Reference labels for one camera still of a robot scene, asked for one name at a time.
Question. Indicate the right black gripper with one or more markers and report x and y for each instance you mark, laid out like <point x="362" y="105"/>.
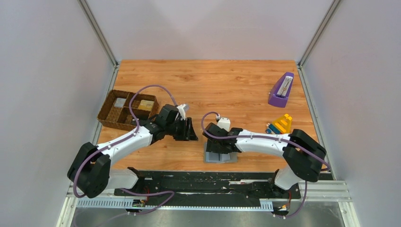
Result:
<point x="218" y="145"/>

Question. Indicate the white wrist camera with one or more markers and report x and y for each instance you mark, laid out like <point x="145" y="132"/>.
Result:
<point x="182" y="109"/>
<point x="223" y="123"/>

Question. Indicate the gold card in basket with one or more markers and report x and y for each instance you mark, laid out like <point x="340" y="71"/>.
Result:
<point x="146" y="105"/>

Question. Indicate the silver card in basket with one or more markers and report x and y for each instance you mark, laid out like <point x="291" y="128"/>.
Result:
<point x="119" y="102"/>

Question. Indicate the colourful toy block vehicle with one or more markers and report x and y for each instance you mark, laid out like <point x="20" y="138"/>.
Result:
<point x="281" y="125"/>

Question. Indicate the grey card holder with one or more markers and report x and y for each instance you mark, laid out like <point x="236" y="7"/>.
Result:
<point x="212" y="154"/>

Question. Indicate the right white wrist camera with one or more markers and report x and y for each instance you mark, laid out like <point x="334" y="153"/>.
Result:
<point x="223" y="123"/>

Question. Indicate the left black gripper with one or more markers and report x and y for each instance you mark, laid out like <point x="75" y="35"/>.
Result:
<point x="184" y="129"/>

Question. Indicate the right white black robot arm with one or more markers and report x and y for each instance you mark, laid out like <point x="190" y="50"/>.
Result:
<point x="303" y="155"/>

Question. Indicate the brown woven divided basket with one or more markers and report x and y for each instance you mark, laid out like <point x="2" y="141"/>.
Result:
<point x="121" y="118"/>

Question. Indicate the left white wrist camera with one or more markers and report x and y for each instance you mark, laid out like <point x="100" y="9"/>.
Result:
<point x="182" y="109"/>

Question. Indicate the white slotted cable duct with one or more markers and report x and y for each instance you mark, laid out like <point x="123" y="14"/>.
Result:
<point x="129" y="203"/>

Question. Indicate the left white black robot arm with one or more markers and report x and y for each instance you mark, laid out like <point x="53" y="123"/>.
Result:
<point x="91" y="170"/>

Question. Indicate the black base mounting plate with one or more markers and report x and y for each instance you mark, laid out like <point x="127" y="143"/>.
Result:
<point x="210" y="188"/>

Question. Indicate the purple metronome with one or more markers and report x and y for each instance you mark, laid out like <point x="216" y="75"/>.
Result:
<point x="279" y="94"/>

